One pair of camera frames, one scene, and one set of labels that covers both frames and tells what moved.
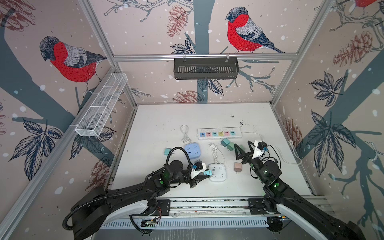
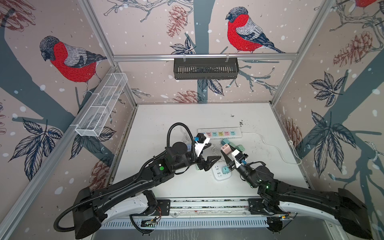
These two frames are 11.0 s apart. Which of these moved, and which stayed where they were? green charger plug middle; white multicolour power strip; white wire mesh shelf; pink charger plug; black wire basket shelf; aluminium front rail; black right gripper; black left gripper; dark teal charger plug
Moved: pink charger plug; black right gripper; black left gripper
Stayed: white multicolour power strip; dark teal charger plug; black wire basket shelf; green charger plug middle; aluminium front rail; white wire mesh shelf
